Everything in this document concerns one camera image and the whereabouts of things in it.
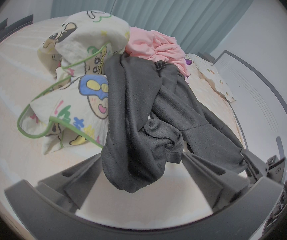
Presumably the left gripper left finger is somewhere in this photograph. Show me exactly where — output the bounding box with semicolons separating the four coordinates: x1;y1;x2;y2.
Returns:
37;156;104;210

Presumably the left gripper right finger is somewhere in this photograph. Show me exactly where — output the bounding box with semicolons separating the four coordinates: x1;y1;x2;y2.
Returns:
182;152;250;211

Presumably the black T-shirt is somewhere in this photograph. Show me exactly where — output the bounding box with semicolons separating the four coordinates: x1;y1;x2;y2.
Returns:
100;53;249;194

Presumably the bed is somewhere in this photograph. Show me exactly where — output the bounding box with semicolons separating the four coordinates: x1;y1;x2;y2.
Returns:
0;15;287;229

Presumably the white printed pillow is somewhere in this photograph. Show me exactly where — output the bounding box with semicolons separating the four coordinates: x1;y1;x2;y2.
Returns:
190;54;237;102

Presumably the purple garment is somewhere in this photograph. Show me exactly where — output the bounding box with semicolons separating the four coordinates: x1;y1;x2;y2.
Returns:
184;58;193;81

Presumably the grey bedside table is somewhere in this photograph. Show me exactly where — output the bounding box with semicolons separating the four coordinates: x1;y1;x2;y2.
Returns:
200;53;215;63

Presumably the white printed pyjama garment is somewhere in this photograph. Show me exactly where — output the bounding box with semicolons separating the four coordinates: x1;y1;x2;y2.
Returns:
17;10;131;155

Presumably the pink garment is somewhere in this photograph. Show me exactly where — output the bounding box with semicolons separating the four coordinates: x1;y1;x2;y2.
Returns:
125;26;192;79

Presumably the black chest of drawers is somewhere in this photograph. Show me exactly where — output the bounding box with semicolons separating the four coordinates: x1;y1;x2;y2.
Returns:
0;14;34;56

